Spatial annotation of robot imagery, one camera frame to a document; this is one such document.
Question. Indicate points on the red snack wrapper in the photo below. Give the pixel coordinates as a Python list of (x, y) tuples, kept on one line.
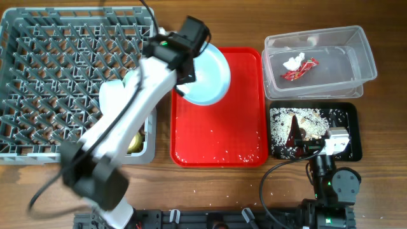
[(304, 68)]

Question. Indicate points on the white tissue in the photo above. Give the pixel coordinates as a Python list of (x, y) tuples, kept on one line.
[(294, 63)]

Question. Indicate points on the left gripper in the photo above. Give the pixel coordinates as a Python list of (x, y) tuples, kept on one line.
[(191, 78)]

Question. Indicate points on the red plastic tray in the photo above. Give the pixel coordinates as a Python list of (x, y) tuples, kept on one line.
[(230, 133)]

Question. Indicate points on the large light blue plate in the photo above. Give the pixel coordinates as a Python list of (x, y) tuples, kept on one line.
[(212, 78)]

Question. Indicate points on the small light blue bowl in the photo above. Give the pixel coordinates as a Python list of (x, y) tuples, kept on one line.
[(111, 97)]

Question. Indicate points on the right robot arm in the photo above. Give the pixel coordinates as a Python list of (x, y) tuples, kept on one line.
[(335, 188)]

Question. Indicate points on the rice and food leftovers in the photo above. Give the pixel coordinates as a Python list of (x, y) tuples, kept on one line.
[(313, 123)]

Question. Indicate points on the clear plastic bin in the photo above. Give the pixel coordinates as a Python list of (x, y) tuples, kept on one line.
[(345, 63)]

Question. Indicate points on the grey dishwasher rack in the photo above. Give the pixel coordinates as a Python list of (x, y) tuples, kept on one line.
[(53, 63)]

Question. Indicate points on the yellow plastic cup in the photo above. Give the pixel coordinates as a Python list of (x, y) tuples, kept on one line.
[(137, 143)]

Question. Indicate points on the black waste tray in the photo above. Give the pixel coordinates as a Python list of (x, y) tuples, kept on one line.
[(353, 151)]

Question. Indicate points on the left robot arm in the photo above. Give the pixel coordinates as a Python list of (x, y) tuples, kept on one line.
[(91, 166)]

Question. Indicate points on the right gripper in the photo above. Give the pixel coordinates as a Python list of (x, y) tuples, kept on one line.
[(295, 139)]

